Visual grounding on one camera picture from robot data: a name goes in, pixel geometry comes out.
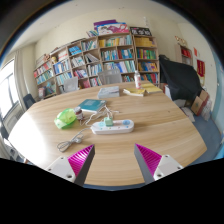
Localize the yellow flat book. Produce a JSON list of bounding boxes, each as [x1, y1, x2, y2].
[[139, 82, 163, 95]]

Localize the cardboard box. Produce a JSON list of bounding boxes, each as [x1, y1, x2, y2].
[[190, 89, 211, 117]]

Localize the white power strip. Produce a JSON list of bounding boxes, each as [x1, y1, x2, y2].
[[90, 119, 135, 136]]

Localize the clear drink bottle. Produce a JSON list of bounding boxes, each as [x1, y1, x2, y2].
[[133, 69, 142, 90]]

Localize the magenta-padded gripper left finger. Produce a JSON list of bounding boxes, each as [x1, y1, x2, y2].
[[44, 144, 96, 187]]

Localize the wooden bookshelf unit with books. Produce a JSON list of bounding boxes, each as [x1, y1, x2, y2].
[[33, 19, 161, 100]]

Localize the teal book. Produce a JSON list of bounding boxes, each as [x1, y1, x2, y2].
[[78, 98, 108, 114]]

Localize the grey mesh chair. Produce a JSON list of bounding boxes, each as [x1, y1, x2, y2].
[[97, 68, 123, 86]]

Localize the red hanging banner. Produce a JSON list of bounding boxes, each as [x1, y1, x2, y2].
[[196, 59, 206, 78]]

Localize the black cloth cover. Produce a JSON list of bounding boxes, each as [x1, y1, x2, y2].
[[158, 54, 203, 103]]

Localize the small wooden wall shelf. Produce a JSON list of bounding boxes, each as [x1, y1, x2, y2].
[[175, 43, 195, 67]]

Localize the window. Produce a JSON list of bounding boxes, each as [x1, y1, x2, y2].
[[0, 59, 20, 118]]

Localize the small jar with red label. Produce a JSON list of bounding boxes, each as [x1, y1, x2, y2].
[[73, 106, 85, 121]]

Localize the white power strip cord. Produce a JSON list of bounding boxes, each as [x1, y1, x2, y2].
[[56, 127, 95, 153]]

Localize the dark office chair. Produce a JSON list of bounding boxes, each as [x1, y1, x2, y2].
[[22, 93, 37, 110]]

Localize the yellow open book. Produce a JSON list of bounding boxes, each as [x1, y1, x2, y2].
[[122, 87, 147, 98]]

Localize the green plastic bag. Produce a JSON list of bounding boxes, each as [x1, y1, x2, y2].
[[53, 108, 78, 130]]

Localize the grey book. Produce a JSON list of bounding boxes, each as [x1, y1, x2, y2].
[[97, 85, 121, 100]]

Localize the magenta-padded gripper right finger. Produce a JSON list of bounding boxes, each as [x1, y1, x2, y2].
[[134, 143, 184, 185]]

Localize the small green charger block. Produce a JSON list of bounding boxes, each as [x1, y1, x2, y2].
[[103, 116, 115, 128]]

